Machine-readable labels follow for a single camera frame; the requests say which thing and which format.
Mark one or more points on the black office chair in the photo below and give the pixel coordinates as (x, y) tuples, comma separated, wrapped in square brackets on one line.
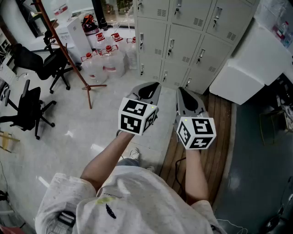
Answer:
[(32, 60), (29, 107)]

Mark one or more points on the clear plastic bottle red label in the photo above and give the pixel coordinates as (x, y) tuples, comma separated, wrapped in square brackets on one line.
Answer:
[(283, 29)]

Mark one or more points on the white appliance box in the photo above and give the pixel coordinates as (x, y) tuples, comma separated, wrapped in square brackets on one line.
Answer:
[(258, 52)]

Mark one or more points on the person's speckled white t-shirt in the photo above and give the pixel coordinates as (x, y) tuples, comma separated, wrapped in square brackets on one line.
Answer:
[(142, 201)]

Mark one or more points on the light wooden frame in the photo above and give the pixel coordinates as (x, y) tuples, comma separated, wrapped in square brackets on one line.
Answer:
[(5, 141)]

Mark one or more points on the large water jug red label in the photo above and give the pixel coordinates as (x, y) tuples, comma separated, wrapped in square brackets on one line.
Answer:
[(61, 11)]

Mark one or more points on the person's white shoe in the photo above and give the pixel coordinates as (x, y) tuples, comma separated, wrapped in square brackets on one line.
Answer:
[(135, 154), (150, 168)]

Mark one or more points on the person's left forearm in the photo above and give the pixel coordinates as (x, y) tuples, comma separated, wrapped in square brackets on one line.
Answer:
[(107, 155)]

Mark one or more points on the white water dispenser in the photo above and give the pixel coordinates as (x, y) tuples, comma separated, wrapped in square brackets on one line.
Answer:
[(75, 38)]

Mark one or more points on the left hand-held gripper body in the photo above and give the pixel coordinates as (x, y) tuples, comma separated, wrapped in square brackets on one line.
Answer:
[(137, 114)]

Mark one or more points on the person's grey trouser leg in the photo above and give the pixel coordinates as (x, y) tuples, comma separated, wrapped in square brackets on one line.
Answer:
[(128, 162)]

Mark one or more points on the person's right forearm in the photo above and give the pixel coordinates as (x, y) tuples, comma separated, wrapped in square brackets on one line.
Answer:
[(194, 173)]

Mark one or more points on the red-brown tripod stand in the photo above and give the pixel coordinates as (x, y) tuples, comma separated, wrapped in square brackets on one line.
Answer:
[(87, 86)]

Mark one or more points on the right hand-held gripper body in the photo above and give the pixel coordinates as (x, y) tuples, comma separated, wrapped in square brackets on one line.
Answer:
[(196, 130)]

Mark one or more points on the black window frame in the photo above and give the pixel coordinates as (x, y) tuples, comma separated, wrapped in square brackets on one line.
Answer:
[(98, 11)]

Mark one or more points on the orange and black helmet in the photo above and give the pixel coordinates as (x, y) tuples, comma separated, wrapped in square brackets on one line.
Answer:
[(89, 25)]

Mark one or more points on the person's right white shoe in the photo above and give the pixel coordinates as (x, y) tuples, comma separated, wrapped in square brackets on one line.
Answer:
[(150, 168)]

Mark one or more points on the person's left white shoe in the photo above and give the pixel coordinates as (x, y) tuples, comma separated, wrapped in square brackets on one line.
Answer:
[(135, 154)]

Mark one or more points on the grey metal locker cabinet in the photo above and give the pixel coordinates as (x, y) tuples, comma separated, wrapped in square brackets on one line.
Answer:
[(183, 41)]

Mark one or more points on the patterned white cushion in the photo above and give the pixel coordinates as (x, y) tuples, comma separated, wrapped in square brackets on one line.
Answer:
[(288, 114)]

